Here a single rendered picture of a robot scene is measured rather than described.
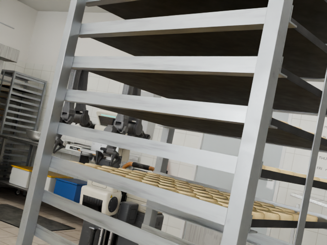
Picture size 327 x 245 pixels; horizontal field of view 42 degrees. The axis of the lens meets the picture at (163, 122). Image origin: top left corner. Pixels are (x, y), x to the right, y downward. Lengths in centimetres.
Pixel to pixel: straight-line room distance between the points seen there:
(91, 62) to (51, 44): 625
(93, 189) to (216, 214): 214
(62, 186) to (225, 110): 512
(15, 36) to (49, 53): 60
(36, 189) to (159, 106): 43
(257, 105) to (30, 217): 69
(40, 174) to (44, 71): 618
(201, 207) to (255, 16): 36
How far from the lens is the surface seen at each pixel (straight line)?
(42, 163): 116
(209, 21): 88
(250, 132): 72
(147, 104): 92
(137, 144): 92
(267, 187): 523
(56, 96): 116
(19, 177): 639
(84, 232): 329
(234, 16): 84
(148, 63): 96
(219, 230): 128
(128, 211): 288
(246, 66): 79
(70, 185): 576
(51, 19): 753
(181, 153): 84
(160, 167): 144
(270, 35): 75
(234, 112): 78
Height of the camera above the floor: 114
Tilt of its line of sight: 4 degrees up
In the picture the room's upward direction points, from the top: 12 degrees clockwise
